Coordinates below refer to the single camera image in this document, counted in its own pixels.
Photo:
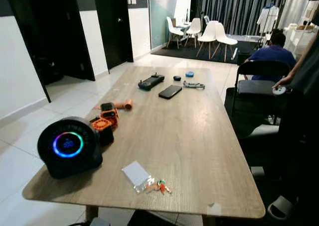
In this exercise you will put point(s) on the standing person's right hand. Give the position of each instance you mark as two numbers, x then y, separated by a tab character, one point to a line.
285	80

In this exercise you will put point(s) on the white handheld teleop controller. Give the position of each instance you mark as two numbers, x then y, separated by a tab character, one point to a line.
279	90

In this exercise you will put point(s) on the clear card holder with keys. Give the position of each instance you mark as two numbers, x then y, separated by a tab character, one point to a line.
135	172

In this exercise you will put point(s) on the standing person's right forearm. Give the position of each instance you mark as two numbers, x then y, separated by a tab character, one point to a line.
301	66

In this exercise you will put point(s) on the black folding chair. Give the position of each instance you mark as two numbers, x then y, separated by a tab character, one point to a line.
261	67

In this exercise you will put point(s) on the seated person blue shirt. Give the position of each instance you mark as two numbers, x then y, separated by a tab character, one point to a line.
271	54

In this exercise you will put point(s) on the standing person dark clothes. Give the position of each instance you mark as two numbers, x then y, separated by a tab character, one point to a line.
304	136

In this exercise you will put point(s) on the white hanging shirt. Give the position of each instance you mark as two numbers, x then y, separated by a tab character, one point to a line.
268	18

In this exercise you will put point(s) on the white shell chair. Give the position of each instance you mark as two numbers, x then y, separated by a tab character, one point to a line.
194	26
223	34
209	32
174	27

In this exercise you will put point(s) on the folded grey glasses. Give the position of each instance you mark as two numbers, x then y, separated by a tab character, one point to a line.
194	85

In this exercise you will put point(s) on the grey striped curtain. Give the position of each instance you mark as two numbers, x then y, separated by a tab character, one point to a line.
224	7

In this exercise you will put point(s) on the blue tape roll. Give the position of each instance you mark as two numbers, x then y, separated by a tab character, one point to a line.
189	74

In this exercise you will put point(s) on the dark floor rug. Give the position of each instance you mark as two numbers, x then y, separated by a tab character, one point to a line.
184	54

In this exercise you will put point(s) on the black door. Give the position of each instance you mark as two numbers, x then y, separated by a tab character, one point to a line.
60	32
113	27

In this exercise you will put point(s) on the small black puck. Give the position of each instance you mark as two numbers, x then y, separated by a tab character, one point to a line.
177	78

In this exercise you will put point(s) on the black smartphone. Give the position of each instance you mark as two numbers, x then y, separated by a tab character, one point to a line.
170	92

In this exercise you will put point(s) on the wooden table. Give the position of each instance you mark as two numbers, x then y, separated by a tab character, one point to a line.
179	136

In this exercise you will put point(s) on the black handheld controller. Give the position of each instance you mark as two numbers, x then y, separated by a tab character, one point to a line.
151	82

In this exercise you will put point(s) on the orange black battery pack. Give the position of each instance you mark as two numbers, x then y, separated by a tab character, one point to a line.
103	124

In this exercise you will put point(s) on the white tape piece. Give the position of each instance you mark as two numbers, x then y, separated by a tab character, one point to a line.
214	209

